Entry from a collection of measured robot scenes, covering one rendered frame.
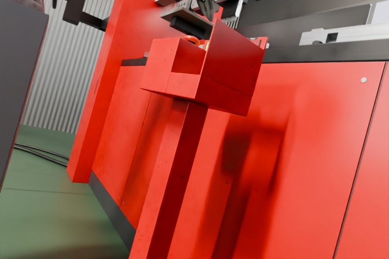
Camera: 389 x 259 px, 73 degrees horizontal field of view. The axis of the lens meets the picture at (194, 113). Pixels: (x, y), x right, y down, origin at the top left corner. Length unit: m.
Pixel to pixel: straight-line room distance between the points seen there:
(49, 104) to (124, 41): 1.97
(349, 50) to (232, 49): 0.26
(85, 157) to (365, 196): 1.64
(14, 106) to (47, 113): 2.93
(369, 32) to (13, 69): 0.86
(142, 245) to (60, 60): 3.20
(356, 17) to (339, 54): 0.85
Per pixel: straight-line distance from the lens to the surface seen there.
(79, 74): 3.67
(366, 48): 0.65
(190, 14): 1.03
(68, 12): 2.40
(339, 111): 0.62
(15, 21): 0.76
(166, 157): 0.57
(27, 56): 0.75
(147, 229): 0.62
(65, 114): 3.69
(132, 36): 1.93
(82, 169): 1.93
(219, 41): 0.50
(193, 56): 0.58
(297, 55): 0.72
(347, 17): 1.53
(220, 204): 0.80
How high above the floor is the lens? 0.63
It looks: 1 degrees up
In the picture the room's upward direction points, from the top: 15 degrees clockwise
